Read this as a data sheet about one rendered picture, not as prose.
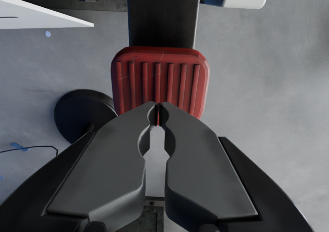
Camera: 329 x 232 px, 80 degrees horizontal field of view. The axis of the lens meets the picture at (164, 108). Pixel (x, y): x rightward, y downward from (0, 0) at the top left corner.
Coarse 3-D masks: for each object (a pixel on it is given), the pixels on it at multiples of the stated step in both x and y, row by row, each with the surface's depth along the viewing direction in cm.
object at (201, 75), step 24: (144, 48) 13; (168, 48) 13; (120, 72) 13; (144, 72) 13; (168, 72) 13; (192, 72) 13; (120, 96) 14; (144, 96) 14; (168, 96) 14; (192, 96) 14
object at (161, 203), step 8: (144, 200) 133; (152, 200) 133; (160, 200) 134; (144, 208) 134; (152, 208) 135; (160, 208) 135; (144, 216) 130; (152, 216) 130; (160, 216) 130; (128, 224) 125; (136, 224) 125; (144, 224) 125; (152, 224) 126; (160, 224) 126
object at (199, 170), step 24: (168, 120) 10; (192, 120) 10; (168, 144) 10; (192, 144) 9; (216, 144) 9; (168, 168) 7; (192, 168) 7; (216, 168) 7; (168, 192) 7; (192, 192) 6; (216, 192) 6; (240, 192) 7; (168, 216) 7; (192, 216) 6; (216, 216) 6; (240, 216) 6
